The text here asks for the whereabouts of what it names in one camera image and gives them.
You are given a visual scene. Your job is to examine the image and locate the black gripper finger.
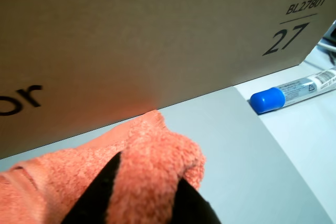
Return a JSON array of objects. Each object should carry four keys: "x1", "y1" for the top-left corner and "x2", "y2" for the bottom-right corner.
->
[
  {"x1": 170, "y1": 178, "x2": 222, "y2": 224},
  {"x1": 62, "y1": 152, "x2": 122, "y2": 224}
]

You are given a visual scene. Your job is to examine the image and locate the orange terry towel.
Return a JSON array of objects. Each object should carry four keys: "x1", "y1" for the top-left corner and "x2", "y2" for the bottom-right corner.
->
[{"x1": 0, "y1": 110, "x2": 207, "y2": 224}]

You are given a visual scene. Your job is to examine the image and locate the grey plastic mat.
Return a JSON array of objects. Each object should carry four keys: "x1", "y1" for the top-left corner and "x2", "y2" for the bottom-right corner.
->
[{"x1": 0, "y1": 85, "x2": 336, "y2": 224}]

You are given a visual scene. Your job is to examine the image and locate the blue strip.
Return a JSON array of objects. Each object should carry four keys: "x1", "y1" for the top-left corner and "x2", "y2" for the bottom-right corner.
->
[{"x1": 249, "y1": 68, "x2": 336, "y2": 115}]

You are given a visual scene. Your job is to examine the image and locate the brown cardboard monitor box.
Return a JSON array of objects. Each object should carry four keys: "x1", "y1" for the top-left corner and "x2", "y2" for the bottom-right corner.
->
[{"x1": 0, "y1": 0, "x2": 336, "y2": 161}]

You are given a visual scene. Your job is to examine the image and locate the dark background object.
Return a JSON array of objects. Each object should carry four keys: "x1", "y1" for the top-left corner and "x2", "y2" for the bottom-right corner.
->
[{"x1": 322, "y1": 20, "x2": 336, "y2": 65}]

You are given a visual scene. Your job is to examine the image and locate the white cable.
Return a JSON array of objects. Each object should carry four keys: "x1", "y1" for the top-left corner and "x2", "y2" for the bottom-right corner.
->
[{"x1": 318, "y1": 40, "x2": 336, "y2": 52}]

